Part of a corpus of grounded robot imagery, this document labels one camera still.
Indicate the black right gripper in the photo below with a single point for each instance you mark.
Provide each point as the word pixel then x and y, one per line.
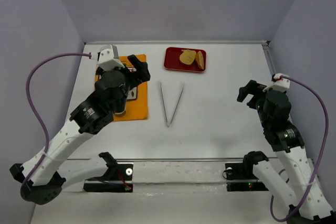
pixel 253 94

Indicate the red rectangular tray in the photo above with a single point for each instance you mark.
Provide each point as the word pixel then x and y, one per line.
pixel 171 60

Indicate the brown end bread piece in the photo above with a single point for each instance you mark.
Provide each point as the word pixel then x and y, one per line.
pixel 200 60

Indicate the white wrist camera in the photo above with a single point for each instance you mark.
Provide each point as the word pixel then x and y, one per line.
pixel 109 58
pixel 280 82

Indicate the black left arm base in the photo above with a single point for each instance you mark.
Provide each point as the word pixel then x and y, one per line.
pixel 116 179

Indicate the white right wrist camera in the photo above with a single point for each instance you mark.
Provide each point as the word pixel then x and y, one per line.
pixel 280 82

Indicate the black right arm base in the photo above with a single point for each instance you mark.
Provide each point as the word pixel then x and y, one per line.
pixel 240 180

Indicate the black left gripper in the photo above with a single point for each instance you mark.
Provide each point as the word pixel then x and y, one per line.
pixel 137 71

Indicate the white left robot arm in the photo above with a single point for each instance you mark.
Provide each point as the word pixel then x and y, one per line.
pixel 41 178

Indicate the steel tongs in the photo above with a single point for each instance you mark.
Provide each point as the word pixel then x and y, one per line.
pixel 171 94

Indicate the orange cloth placemat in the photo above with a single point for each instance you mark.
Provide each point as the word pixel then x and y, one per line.
pixel 137 109

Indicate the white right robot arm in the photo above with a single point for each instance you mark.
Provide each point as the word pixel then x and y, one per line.
pixel 301 196

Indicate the crusty bread slice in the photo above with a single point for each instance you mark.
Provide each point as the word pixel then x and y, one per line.
pixel 187 57

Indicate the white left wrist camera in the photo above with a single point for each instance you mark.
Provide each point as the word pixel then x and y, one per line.
pixel 109 58

